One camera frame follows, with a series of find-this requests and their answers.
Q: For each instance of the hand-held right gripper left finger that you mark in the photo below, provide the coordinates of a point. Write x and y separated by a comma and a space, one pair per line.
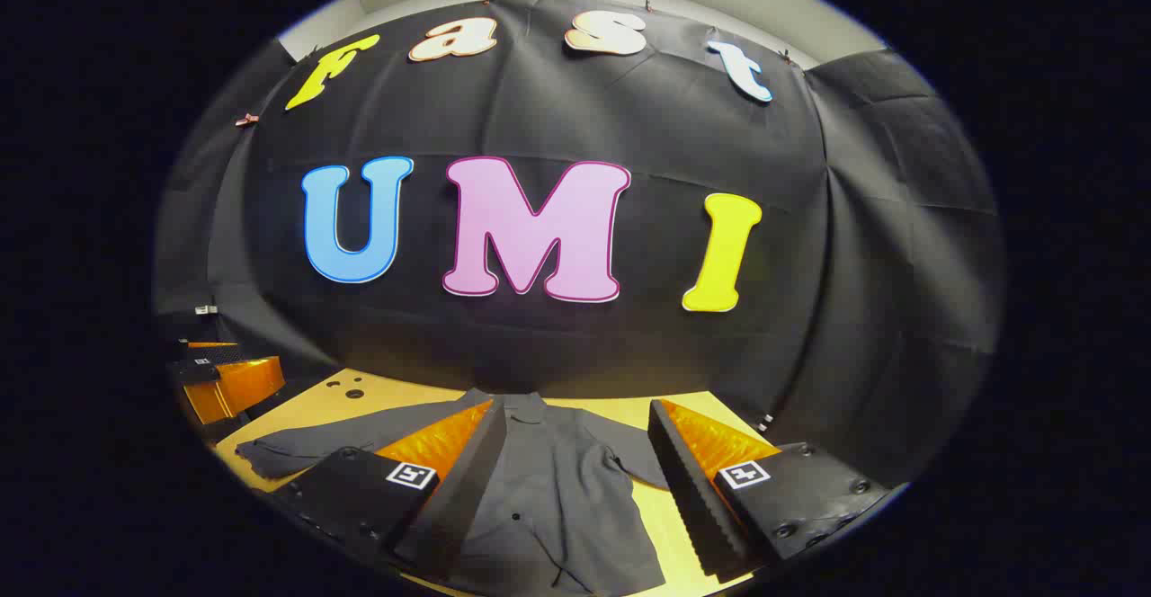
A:
468, 480

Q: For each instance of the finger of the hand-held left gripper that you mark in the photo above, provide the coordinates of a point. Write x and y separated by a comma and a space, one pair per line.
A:
238, 386
229, 352

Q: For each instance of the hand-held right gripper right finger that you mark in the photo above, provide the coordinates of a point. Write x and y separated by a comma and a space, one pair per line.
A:
688, 480

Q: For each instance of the grey button-up shirt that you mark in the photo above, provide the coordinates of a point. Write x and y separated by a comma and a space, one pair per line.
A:
548, 489

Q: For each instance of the red clip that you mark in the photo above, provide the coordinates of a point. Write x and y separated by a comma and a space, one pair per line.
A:
246, 119

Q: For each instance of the black backdrop cloth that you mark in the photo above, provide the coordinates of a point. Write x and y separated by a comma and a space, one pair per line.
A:
575, 102

